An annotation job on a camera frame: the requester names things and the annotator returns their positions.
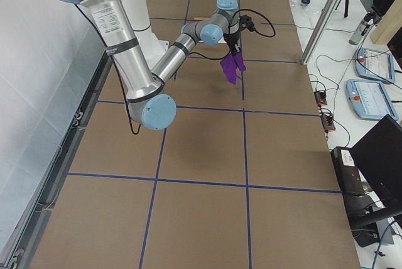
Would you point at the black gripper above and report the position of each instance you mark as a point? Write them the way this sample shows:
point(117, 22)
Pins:
point(232, 41)

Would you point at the purple towel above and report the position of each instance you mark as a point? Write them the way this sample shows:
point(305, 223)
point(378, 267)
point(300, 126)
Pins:
point(231, 64)

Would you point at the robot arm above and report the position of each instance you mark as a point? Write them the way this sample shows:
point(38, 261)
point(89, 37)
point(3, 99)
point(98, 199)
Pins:
point(142, 62)

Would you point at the black small tripod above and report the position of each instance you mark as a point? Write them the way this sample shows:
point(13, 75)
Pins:
point(346, 7)

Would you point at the grey water bottle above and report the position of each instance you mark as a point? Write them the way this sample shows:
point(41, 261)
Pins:
point(367, 21)

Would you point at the orange black power strip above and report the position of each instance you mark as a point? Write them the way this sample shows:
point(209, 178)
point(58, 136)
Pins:
point(326, 116)

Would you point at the blue teach pendant far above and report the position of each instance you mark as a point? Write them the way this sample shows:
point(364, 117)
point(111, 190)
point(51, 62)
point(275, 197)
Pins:
point(375, 65)

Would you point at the blue teach pendant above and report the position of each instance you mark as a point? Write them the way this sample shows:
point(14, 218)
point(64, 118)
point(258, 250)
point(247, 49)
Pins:
point(370, 100)
point(375, 65)

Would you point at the blue teach pendant near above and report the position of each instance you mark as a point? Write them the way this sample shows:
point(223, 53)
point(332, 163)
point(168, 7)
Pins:
point(370, 100)

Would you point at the black desktop box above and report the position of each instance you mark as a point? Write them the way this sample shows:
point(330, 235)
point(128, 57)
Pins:
point(348, 175)

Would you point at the black monitor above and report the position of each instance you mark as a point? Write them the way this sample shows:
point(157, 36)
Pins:
point(377, 155)

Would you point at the aluminium frame post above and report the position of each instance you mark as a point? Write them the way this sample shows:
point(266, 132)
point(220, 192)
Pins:
point(318, 30)

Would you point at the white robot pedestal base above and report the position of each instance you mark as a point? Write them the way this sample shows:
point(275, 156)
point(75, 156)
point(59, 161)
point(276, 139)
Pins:
point(138, 15)

